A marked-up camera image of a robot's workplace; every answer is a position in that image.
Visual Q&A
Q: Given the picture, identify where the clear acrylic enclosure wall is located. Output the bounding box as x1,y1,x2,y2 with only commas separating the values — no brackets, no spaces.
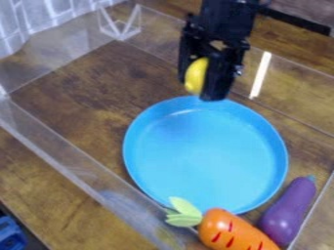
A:
0,0,334,250

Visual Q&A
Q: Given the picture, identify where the blue round tray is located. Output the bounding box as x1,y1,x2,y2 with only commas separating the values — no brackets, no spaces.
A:
123,97,288,214

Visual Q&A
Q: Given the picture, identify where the white curtain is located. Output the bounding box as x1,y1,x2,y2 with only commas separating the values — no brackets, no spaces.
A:
0,0,125,59

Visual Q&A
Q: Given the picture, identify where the yellow toy lemon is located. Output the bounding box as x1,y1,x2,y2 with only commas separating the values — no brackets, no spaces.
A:
184,58,208,95

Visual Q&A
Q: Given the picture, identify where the blue object at corner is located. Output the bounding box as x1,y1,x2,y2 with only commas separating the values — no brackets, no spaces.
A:
0,216,28,250

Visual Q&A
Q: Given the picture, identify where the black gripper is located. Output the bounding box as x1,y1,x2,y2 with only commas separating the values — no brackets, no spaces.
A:
177,0,259,102

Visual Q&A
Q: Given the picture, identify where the orange toy carrot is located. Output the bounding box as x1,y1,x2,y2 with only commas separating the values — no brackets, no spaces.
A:
165,196,280,250

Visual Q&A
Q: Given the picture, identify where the purple toy eggplant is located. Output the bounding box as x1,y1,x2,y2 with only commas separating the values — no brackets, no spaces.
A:
258,176,316,247

